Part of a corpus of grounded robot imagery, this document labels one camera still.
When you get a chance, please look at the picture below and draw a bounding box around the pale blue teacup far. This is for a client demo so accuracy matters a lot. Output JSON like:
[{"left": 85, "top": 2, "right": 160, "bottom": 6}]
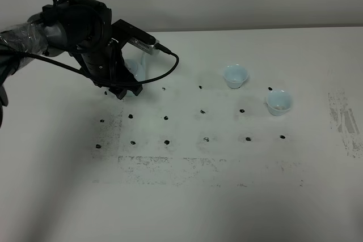
[{"left": 223, "top": 65, "right": 249, "bottom": 89}]

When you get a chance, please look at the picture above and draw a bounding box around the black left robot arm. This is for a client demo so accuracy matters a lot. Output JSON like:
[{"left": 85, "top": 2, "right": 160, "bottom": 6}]
[{"left": 1, "top": 0, "right": 145, "bottom": 99}]

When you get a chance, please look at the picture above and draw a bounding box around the black left camera cable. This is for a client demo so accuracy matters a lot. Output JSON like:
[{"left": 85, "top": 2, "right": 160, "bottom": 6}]
[{"left": 0, "top": 0, "right": 180, "bottom": 87}]

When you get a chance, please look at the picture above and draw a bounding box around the pale blue teacup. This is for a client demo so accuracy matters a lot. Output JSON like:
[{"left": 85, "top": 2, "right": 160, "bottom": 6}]
[
  {"left": 265, "top": 90, "right": 293, "bottom": 116},
  {"left": 223, "top": 65, "right": 249, "bottom": 89}
]

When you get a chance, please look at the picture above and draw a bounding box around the pale blue teacup near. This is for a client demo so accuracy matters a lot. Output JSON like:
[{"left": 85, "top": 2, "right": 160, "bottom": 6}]
[{"left": 265, "top": 90, "right": 293, "bottom": 116}]

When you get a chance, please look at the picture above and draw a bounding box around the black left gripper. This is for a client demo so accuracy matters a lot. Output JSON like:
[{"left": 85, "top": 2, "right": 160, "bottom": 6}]
[{"left": 58, "top": 0, "right": 142, "bottom": 100}]

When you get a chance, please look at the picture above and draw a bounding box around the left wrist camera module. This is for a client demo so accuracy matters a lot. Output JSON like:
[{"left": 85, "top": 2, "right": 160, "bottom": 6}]
[{"left": 111, "top": 19, "right": 159, "bottom": 56}]

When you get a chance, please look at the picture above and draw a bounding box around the pale blue porcelain teapot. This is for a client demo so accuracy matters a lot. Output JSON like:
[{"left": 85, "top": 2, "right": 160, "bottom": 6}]
[{"left": 125, "top": 53, "right": 146, "bottom": 81}]

